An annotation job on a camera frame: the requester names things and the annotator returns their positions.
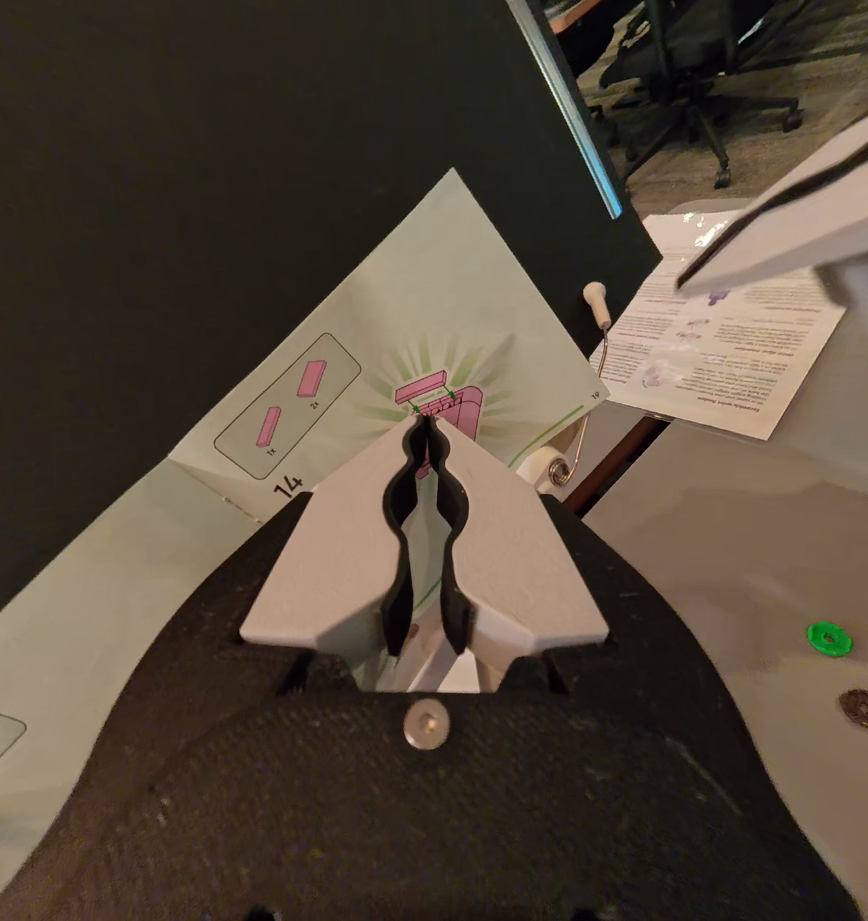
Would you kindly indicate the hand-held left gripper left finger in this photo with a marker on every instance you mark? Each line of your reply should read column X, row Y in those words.
column 326, row 568

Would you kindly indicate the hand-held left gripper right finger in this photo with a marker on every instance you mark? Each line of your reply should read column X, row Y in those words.
column 527, row 568

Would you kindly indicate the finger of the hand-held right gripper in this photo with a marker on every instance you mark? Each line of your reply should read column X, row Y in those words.
column 837, row 151
column 822, row 223

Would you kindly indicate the white book stand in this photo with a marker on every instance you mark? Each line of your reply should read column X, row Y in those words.
column 535, row 468

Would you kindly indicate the brick instruction booklet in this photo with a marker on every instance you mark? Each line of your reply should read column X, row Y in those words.
column 477, row 288

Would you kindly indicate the printed paper sheet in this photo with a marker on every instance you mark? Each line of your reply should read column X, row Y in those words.
column 729, row 360

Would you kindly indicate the black office chair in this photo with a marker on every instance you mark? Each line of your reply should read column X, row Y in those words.
column 664, row 65

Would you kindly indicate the cluster of green leaf pieces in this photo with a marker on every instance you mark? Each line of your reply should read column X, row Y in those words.
column 817, row 639

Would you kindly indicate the wooden office desk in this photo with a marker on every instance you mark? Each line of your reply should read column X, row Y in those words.
column 571, row 11

